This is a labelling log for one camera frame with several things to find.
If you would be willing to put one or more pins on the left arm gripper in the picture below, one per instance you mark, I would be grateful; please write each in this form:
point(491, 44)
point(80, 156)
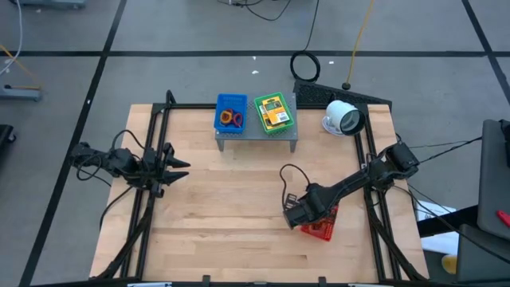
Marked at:
point(157, 169)

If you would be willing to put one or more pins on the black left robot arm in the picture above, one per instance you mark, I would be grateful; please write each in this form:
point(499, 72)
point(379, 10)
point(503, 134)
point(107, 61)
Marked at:
point(119, 161)

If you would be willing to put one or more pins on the blue plastic basket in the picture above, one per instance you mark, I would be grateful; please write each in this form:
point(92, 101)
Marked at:
point(219, 127)

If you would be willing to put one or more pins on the green plastic basket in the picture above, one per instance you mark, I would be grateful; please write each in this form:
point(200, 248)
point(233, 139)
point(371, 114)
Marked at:
point(259, 115)

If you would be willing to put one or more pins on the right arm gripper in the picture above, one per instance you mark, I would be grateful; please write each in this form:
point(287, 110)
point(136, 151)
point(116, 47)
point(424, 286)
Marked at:
point(300, 215)

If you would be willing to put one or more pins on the grey floor base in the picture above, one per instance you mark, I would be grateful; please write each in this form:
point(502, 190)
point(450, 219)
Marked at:
point(20, 93)

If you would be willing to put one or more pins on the grey perforated metal shelf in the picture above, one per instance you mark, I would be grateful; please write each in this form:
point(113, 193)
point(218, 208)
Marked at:
point(259, 137)

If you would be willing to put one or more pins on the small red tool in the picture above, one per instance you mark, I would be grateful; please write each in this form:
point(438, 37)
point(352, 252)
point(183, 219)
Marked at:
point(504, 218)

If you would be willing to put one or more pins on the grey floor object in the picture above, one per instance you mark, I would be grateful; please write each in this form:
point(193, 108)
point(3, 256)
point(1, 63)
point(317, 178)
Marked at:
point(48, 3)

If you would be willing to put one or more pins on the black perforated panel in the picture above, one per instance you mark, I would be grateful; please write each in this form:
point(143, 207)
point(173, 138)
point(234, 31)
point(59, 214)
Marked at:
point(315, 95)

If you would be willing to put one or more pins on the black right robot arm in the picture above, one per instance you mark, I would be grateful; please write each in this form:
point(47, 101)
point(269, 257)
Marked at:
point(358, 179)

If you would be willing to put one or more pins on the yellow object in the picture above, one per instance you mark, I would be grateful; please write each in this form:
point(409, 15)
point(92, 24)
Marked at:
point(449, 265)

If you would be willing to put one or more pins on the red plastic basket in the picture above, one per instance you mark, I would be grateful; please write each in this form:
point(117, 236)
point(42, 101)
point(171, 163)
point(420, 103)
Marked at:
point(324, 233)

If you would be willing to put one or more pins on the grey furniture panel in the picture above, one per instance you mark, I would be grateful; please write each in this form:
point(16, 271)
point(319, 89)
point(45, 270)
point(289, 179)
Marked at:
point(482, 259)
point(494, 179)

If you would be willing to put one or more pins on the black floor object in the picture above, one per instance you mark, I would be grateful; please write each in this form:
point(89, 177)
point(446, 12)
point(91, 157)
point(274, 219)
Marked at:
point(6, 133)

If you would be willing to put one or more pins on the white sheet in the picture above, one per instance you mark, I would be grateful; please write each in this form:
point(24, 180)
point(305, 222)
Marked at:
point(442, 243)

